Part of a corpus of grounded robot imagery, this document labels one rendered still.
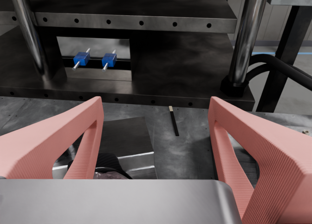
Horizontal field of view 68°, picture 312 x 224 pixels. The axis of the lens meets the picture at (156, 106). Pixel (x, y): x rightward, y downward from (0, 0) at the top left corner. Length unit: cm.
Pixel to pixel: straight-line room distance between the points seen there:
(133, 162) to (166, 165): 13
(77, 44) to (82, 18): 10
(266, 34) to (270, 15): 25
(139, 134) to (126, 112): 25
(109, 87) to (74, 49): 19
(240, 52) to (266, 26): 269
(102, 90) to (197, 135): 41
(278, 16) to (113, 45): 286
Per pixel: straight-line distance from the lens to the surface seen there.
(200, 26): 84
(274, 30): 357
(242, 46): 82
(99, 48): 91
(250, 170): 47
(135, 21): 85
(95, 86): 93
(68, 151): 50
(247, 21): 79
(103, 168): 52
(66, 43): 95
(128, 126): 54
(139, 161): 49
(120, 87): 91
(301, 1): 96
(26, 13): 94
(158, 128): 69
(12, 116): 86
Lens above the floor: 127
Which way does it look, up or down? 38 degrees down
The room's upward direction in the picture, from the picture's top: straight up
